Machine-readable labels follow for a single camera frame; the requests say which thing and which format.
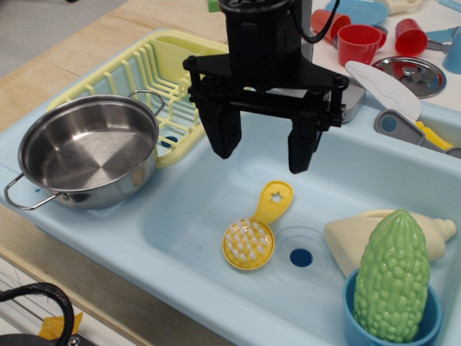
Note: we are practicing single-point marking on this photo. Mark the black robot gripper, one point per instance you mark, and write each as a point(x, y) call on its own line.
point(266, 72)

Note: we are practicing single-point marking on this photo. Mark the yellow toy dish brush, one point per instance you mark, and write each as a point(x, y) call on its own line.
point(249, 243)

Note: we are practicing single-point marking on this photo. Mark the steel pot lid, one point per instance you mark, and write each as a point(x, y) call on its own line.
point(423, 78)

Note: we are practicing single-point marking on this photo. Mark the stainless steel pot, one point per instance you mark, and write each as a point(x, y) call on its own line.
point(92, 152)

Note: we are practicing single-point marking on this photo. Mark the grey toy faucet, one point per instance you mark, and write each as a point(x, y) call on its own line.
point(354, 96)

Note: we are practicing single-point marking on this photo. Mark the red cup lying left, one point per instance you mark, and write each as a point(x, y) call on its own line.
point(323, 21)

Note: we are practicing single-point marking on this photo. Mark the yellow plastic dish rack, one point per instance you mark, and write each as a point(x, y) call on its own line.
point(154, 63)

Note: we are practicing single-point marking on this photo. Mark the red cup front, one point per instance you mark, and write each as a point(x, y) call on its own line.
point(359, 43)

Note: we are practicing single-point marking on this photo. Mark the green toy block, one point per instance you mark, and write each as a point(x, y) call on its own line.
point(213, 6)

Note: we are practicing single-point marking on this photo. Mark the white toy knife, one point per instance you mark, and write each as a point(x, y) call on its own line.
point(389, 92)

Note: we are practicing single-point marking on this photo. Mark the cream toy detergent bottle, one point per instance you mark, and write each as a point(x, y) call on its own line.
point(347, 238)

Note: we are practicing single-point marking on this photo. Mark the blue plastic plate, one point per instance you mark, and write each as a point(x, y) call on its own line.
point(363, 12)

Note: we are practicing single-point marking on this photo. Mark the yellow toy utensil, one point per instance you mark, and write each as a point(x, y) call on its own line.
point(433, 137)

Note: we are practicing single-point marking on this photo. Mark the red cup right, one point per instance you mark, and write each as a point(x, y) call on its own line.
point(410, 39)

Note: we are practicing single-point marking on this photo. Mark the cream toy item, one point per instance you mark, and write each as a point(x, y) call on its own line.
point(401, 6)

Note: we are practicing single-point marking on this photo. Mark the light blue cup edge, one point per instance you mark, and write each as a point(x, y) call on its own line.
point(452, 60)

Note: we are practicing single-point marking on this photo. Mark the blue toy utensil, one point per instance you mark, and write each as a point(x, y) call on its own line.
point(443, 36)

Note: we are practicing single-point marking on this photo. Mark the green bumpy toy gourd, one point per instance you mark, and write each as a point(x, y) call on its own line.
point(392, 282)

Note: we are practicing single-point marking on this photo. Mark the blue plastic cup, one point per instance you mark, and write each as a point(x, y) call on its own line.
point(429, 326)

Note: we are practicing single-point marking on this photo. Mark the yellow tape piece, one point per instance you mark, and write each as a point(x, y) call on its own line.
point(52, 327)

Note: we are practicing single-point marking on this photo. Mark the grey toy utensil handle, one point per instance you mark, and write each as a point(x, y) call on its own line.
point(393, 124)

